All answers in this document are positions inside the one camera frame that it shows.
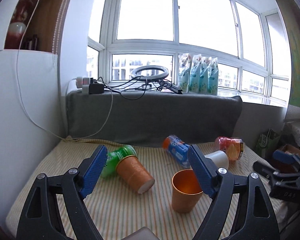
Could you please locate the orange paper cup with gold rim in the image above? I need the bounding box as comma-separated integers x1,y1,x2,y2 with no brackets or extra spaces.
171,169,203,213

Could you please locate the white plastic cup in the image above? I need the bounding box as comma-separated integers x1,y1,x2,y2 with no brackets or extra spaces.
205,150,229,169

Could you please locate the orange paper cup lying down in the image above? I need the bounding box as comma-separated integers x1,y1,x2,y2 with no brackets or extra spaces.
116,155,155,194

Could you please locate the green paper bag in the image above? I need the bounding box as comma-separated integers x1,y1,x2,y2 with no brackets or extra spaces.
255,129,281,159

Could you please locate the red orange snack bottle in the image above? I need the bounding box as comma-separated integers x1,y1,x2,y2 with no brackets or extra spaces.
215,137,244,161

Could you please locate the white cabinet side panel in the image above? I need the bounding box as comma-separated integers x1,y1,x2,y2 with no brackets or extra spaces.
0,50,64,227

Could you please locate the green plastic bottle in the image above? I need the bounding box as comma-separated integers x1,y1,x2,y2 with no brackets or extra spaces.
101,145,138,178

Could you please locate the blue labelled bottle orange cap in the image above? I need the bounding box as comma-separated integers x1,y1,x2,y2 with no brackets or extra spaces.
162,135,190,168

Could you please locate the teal refill pouch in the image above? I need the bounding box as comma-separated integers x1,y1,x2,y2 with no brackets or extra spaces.
189,54,202,93
178,53,192,93
198,57,210,94
207,57,218,95

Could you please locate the black power adapter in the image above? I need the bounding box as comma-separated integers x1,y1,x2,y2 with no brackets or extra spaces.
88,78,104,94

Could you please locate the grey back cushion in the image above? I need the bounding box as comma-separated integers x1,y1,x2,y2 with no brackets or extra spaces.
66,91,243,147

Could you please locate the white power strip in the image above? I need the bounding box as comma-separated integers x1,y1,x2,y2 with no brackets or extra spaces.
76,76,94,94

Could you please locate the red white vase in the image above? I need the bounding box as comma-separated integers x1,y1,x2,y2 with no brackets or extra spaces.
5,0,34,49

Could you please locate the ring light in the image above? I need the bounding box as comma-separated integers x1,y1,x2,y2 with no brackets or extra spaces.
130,65,169,82

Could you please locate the black cable bundle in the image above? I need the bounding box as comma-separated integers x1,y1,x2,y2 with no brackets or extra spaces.
97,76,183,100

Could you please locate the white charging cable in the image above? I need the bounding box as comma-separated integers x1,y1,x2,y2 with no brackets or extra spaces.
15,0,114,141

